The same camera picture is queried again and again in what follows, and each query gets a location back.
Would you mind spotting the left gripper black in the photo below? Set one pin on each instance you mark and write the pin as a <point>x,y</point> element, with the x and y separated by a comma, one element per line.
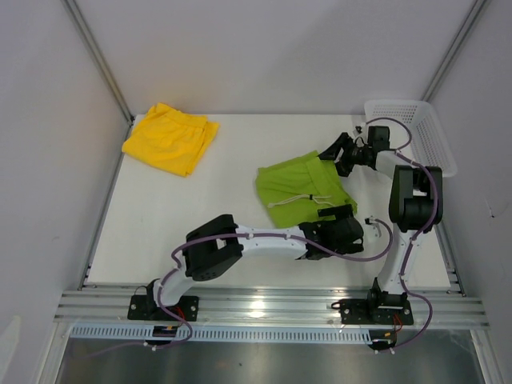
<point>340,212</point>

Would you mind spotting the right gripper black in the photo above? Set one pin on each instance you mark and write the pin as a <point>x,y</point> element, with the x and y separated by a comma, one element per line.
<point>332,151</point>

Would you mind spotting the green shorts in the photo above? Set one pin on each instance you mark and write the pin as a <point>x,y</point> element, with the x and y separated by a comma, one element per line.
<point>293,191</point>

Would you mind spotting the yellow shorts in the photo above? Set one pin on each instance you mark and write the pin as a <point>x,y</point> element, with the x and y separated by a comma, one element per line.
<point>170,140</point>

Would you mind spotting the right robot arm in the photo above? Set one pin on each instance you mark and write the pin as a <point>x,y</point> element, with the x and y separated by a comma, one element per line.
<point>415,204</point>

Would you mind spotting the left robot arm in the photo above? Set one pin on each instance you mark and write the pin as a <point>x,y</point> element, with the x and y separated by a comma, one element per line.
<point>216,246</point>

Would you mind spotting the white perforated plastic basket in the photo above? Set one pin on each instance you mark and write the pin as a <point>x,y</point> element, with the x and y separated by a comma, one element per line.
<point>415,129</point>

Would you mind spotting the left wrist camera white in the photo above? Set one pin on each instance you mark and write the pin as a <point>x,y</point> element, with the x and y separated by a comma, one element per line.
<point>373,229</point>

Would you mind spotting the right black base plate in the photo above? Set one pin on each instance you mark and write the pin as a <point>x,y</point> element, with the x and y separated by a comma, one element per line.
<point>357,311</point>

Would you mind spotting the right aluminium corner post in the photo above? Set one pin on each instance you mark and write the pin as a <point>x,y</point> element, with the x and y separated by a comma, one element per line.
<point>457,43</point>

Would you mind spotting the aluminium corner post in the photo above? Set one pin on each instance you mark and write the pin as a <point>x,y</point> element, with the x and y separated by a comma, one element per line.
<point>89,41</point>
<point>457,43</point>

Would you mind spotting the white slotted cable duct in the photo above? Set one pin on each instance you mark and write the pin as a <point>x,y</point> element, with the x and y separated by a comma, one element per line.
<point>223,334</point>

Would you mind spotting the aluminium mounting rail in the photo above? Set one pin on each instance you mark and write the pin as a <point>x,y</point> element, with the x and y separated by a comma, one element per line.
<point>269,307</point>

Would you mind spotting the left aluminium corner post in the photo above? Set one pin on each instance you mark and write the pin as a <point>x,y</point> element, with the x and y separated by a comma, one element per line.
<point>89,41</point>

